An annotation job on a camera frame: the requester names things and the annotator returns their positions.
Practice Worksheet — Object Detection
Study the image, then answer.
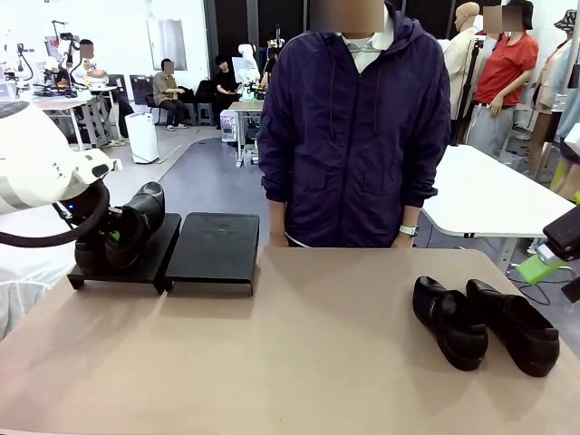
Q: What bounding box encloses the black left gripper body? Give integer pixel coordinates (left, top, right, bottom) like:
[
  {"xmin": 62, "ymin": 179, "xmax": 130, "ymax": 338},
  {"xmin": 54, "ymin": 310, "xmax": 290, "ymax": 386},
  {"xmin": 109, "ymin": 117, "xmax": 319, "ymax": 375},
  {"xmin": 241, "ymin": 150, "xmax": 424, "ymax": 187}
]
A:
[{"xmin": 74, "ymin": 203, "xmax": 123, "ymax": 246}]

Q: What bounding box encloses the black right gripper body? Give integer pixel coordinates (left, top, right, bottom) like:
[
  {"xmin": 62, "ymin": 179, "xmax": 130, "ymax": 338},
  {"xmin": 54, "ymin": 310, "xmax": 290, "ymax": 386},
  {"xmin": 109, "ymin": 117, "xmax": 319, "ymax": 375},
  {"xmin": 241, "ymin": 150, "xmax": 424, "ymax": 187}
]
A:
[{"xmin": 542, "ymin": 208, "xmax": 580, "ymax": 263}]

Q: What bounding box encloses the black leather loafer shoe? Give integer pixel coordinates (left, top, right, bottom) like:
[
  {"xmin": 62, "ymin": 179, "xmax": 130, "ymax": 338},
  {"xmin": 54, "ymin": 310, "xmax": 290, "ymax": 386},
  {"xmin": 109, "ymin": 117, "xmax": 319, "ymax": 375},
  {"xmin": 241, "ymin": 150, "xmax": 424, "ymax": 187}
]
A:
[
  {"xmin": 411, "ymin": 275, "xmax": 489, "ymax": 372},
  {"xmin": 465, "ymin": 278, "xmax": 561, "ymax": 378}
]

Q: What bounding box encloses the person's left forearm purple sleeve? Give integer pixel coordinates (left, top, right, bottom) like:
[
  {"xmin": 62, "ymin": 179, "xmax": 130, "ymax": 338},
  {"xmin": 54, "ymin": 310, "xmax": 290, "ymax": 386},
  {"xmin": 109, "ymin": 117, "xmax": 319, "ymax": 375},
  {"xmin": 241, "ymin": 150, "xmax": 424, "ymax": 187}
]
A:
[{"xmin": 398, "ymin": 130, "xmax": 453, "ymax": 227}]

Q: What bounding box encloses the person's right forearm purple sleeve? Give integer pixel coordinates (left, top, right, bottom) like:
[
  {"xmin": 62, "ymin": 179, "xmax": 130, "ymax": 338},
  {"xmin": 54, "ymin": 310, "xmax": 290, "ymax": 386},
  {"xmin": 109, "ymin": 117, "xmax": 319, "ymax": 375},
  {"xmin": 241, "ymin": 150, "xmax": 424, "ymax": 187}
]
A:
[{"xmin": 257, "ymin": 130, "xmax": 295, "ymax": 214}]

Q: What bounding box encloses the black metal shoe stand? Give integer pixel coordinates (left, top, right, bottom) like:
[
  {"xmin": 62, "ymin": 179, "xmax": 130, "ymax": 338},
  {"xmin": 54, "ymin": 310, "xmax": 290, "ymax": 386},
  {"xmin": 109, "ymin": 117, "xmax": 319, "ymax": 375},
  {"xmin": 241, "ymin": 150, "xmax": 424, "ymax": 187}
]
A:
[
  {"xmin": 66, "ymin": 211, "xmax": 182, "ymax": 295},
  {"xmin": 163, "ymin": 211, "xmax": 261, "ymax": 298}
]

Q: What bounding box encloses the black light stand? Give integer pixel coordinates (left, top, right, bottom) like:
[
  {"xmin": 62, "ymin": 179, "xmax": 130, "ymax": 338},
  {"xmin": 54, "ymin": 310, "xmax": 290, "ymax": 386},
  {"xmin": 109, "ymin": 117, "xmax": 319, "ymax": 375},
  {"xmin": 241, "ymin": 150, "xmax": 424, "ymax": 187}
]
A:
[{"xmin": 454, "ymin": 38, "xmax": 485, "ymax": 146}]

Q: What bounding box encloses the person's right hand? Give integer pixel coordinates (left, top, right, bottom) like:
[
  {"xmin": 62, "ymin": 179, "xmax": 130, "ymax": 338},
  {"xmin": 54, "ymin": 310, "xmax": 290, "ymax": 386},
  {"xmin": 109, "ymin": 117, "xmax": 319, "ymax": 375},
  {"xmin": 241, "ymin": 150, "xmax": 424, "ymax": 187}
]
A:
[{"xmin": 268, "ymin": 211, "xmax": 290, "ymax": 249}]

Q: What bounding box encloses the white work table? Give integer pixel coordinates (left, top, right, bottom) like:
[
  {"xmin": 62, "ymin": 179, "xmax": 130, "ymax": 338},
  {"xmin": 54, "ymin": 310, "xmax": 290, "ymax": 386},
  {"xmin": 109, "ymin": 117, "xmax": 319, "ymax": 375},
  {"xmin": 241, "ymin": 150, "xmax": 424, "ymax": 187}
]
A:
[{"xmin": 420, "ymin": 143, "xmax": 576, "ymax": 239}]

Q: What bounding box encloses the white wrinkled cover sheet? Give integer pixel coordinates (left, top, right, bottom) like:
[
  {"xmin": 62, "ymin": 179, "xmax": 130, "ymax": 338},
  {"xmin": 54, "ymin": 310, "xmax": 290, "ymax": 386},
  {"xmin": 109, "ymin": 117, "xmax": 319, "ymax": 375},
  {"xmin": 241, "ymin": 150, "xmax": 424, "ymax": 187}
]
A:
[{"xmin": 0, "ymin": 265, "xmax": 69, "ymax": 341}]

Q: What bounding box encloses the wooden top desk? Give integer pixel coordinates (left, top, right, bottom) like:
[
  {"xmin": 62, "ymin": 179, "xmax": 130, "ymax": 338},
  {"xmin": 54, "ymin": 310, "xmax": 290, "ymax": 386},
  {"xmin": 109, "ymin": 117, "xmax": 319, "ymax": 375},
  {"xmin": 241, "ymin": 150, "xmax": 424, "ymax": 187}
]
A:
[{"xmin": 29, "ymin": 97, "xmax": 99, "ymax": 153}]

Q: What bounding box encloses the black office chair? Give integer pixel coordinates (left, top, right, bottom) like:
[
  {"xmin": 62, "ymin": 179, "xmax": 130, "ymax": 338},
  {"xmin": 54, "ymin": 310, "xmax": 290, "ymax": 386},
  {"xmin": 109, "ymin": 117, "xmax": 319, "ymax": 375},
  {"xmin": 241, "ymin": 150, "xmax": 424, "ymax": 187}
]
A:
[{"xmin": 144, "ymin": 90, "xmax": 160, "ymax": 124}]

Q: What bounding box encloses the seated person in olive shirt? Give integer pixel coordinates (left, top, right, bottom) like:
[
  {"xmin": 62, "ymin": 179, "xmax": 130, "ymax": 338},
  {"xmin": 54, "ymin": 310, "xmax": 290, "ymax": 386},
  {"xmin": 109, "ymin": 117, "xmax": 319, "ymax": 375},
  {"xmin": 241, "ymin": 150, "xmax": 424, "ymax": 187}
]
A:
[{"xmin": 151, "ymin": 57, "xmax": 188, "ymax": 131}]

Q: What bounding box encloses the computer case with lights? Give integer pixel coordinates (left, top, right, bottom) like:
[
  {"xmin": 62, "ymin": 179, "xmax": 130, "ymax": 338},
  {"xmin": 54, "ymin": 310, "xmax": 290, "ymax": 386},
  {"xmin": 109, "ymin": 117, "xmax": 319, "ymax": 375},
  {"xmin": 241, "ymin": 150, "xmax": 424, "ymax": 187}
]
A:
[{"xmin": 219, "ymin": 111, "xmax": 239, "ymax": 142}]

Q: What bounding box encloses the seated person in white shirt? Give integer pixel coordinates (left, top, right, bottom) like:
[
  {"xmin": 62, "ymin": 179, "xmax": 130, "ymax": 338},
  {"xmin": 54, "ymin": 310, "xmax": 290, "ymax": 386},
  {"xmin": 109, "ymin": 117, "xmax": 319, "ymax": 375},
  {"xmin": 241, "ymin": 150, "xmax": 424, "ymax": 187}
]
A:
[{"xmin": 67, "ymin": 39, "xmax": 110, "ymax": 87}]

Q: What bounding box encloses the seated person in black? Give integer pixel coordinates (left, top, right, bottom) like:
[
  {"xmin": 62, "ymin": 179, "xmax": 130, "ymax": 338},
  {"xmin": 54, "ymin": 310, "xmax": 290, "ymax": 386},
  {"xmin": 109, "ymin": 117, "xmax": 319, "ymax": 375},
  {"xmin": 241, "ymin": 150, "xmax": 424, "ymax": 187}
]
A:
[{"xmin": 212, "ymin": 53, "xmax": 241, "ymax": 110}]

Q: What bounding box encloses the mannequin in beige jacket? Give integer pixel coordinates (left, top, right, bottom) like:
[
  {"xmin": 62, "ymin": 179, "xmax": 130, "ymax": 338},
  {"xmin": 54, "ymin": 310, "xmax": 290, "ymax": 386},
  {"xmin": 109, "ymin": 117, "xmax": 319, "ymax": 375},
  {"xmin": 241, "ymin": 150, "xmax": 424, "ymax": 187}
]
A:
[{"xmin": 441, "ymin": 2, "xmax": 484, "ymax": 121}]

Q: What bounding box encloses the person in purple jacket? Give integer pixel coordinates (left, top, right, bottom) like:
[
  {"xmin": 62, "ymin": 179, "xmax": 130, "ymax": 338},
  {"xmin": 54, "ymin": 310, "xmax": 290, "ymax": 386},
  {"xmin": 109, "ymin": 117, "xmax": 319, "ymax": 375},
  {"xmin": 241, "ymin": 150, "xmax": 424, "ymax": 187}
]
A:
[{"xmin": 257, "ymin": 0, "xmax": 452, "ymax": 249}]

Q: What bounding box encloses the black floor cable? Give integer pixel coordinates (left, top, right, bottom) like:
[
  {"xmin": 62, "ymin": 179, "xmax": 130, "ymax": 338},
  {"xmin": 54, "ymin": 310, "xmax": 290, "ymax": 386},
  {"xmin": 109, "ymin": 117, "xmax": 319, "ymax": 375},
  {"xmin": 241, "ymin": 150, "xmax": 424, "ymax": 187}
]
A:
[{"xmin": 507, "ymin": 265, "xmax": 552, "ymax": 305}]

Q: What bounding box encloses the black corrugated cable hose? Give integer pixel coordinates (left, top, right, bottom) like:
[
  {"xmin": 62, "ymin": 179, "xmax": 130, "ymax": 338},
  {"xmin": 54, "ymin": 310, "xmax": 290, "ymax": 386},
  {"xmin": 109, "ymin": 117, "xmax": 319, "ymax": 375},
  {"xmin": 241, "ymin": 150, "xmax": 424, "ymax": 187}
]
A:
[{"xmin": 0, "ymin": 179, "xmax": 112, "ymax": 249}]

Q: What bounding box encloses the grey wall panel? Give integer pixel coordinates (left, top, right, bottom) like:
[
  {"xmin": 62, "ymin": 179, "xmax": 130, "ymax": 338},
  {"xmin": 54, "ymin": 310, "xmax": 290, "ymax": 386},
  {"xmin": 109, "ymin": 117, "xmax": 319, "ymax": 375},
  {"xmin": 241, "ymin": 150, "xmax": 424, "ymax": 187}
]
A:
[{"xmin": 146, "ymin": 18, "xmax": 188, "ymax": 72}]

